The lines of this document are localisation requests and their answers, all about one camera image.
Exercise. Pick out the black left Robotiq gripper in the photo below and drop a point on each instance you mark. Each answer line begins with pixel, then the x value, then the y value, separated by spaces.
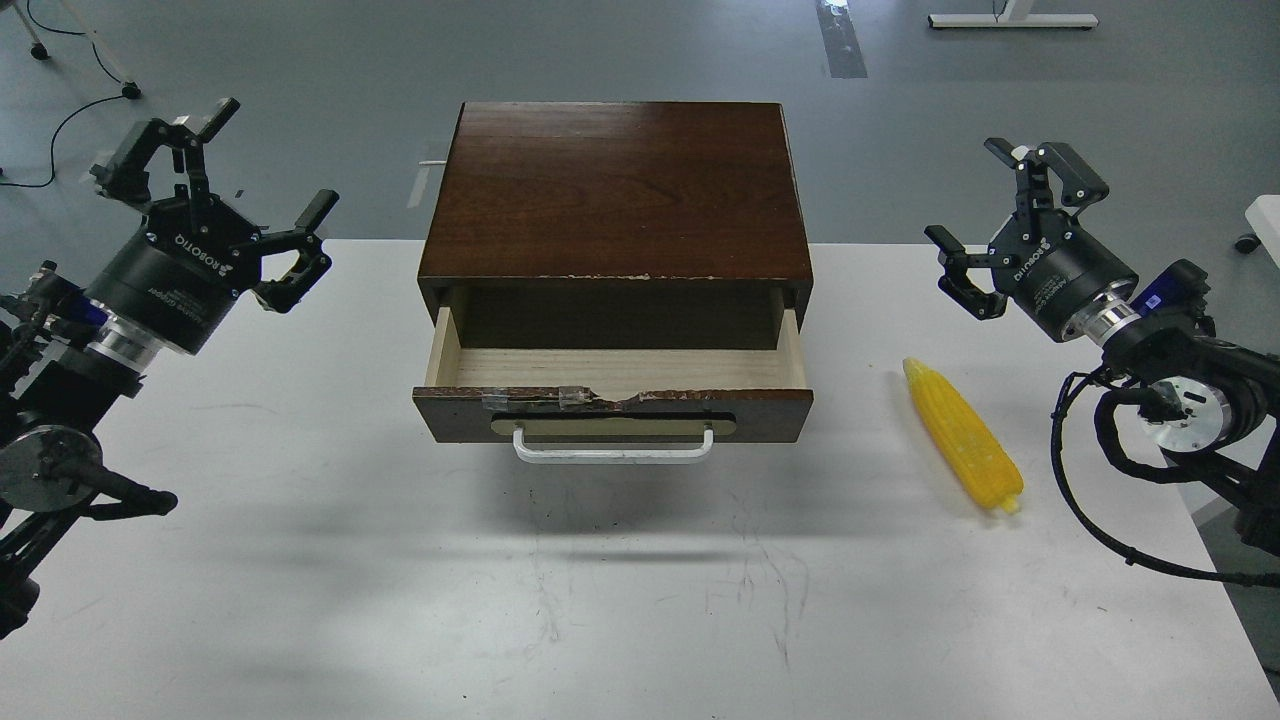
pixel 170 275

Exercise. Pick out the wooden drawer with dark front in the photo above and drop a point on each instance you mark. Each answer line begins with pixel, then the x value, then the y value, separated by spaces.
pixel 747 395

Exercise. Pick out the white furniture corner with caster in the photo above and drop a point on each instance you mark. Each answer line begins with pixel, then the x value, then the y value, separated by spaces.
pixel 1263 216

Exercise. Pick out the yellow corn cob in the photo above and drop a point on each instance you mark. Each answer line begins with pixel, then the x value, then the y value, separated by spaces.
pixel 980 463

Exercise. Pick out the dark wooden cabinet box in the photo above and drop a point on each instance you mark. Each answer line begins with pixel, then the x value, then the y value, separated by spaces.
pixel 618 191

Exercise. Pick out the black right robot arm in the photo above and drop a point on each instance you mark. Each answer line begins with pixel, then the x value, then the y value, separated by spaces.
pixel 1188 394

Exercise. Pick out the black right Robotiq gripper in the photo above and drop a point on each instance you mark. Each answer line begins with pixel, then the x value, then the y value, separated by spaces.
pixel 1051 275

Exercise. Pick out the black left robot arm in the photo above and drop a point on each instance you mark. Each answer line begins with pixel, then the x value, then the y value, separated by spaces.
pixel 73 351

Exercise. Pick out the white desk foot bar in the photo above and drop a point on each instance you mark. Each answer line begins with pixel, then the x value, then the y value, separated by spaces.
pixel 1013 15

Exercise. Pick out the white metal drawer handle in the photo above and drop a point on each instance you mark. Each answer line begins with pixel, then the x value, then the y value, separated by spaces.
pixel 605 454

